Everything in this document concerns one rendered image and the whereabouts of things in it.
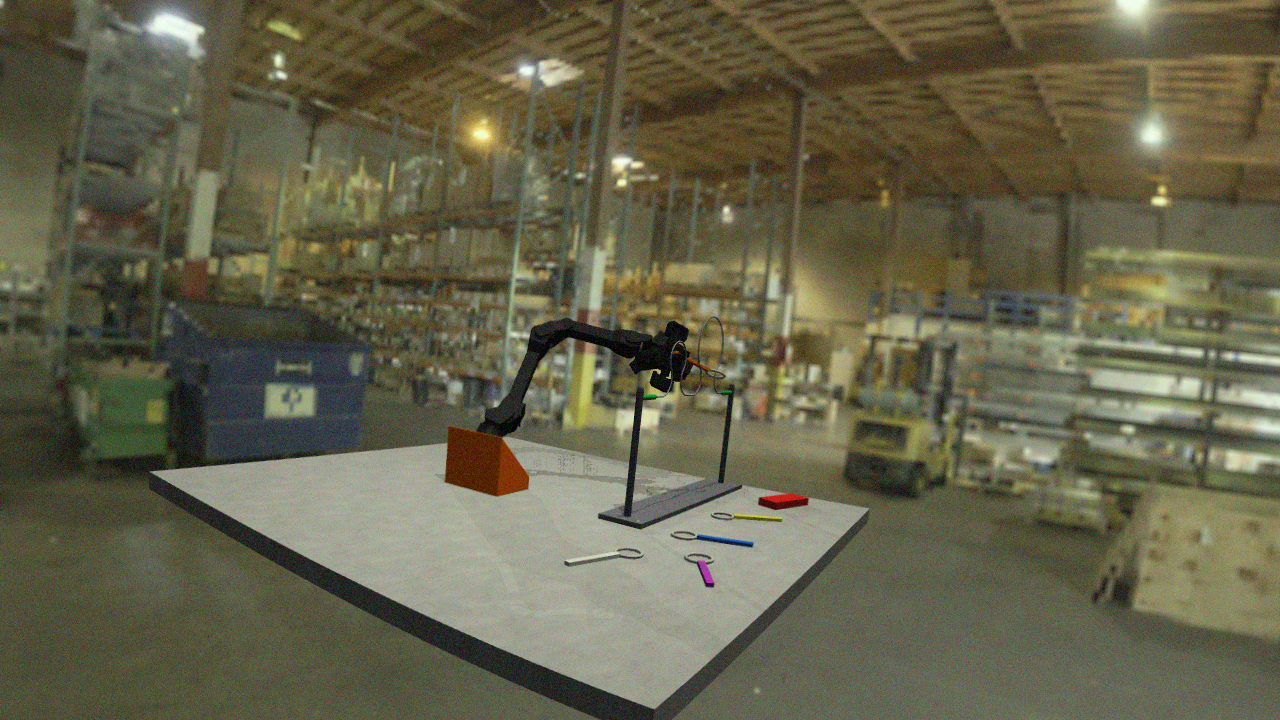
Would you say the grey loop with blue handle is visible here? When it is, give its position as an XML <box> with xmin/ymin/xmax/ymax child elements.
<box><xmin>669</xmin><ymin>530</ymin><xmax>754</xmax><ymax>547</ymax></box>

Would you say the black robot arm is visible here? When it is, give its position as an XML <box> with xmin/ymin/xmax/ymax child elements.
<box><xmin>476</xmin><ymin>318</ymin><xmax>669</xmax><ymax>438</ymax></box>

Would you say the grey loop with purple handle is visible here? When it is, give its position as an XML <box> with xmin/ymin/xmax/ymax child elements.
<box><xmin>684</xmin><ymin>552</ymin><xmax>714</xmax><ymax>588</ymax></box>

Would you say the grey loop with yellow handle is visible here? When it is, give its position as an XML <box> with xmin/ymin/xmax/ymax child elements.
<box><xmin>710</xmin><ymin>511</ymin><xmax>782</xmax><ymax>521</ymax></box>

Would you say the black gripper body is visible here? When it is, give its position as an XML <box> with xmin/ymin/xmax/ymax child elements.
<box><xmin>645</xmin><ymin>322</ymin><xmax>689</xmax><ymax>393</ymax></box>

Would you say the orange long bar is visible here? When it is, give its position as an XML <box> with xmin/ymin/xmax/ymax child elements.
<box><xmin>673</xmin><ymin>350</ymin><xmax>726</xmax><ymax>379</ymax></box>

